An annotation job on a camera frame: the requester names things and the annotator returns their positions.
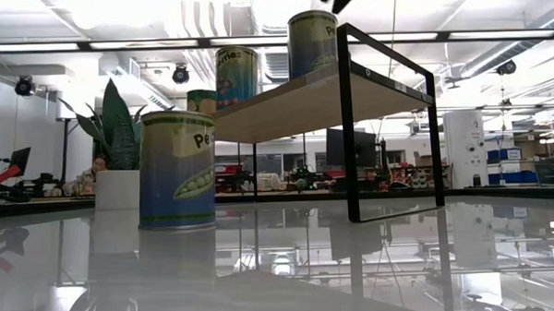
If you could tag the blue cherries tin can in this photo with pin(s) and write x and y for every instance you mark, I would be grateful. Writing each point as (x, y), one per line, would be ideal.
(237, 78)

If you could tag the dark green crate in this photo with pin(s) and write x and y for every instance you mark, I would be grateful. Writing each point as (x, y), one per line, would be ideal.
(552, 171)

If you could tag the blue storage bin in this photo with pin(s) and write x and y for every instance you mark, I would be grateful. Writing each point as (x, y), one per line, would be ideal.
(513, 178)

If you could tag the black computer monitor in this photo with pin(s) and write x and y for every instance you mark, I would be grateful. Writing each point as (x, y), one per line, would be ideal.
(367, 148)

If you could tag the person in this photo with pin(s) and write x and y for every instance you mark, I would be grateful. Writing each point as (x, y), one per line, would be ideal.
(86, 180)

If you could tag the white plant pot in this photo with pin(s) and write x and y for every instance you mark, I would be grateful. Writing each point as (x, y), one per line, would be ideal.
(116, 189)

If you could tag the black overhead rail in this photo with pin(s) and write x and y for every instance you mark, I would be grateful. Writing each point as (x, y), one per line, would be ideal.
(116, 45)

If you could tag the red and black machine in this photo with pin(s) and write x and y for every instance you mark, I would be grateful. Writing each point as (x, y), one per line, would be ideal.
(5, 174)

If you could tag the long background workbench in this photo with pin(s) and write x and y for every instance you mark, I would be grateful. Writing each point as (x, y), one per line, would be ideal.
(283, 197)

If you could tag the blue peas tin can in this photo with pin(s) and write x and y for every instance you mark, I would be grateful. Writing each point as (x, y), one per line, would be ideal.
(312, 43)
(171, 177)

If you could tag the brown cardboard box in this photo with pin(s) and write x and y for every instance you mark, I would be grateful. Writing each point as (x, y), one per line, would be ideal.
(423, 159)

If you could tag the tin can with teal band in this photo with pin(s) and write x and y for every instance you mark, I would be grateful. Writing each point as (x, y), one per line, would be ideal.
(200, 103)

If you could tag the black frame wooden shelf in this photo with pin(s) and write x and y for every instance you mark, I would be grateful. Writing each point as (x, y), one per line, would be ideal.
(312, 103)

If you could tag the green snake plant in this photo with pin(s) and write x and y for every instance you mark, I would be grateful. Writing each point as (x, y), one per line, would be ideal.
(114, 124)

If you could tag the white round pillar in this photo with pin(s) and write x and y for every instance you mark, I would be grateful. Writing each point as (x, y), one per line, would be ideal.
(463, 144)

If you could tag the black ceiling spotlight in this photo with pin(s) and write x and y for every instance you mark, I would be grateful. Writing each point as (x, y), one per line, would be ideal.
(180, 74)
(506, 67)
(24, 86)

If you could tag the blue bin with white label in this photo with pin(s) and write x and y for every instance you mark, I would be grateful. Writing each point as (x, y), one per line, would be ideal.
(503, 155)

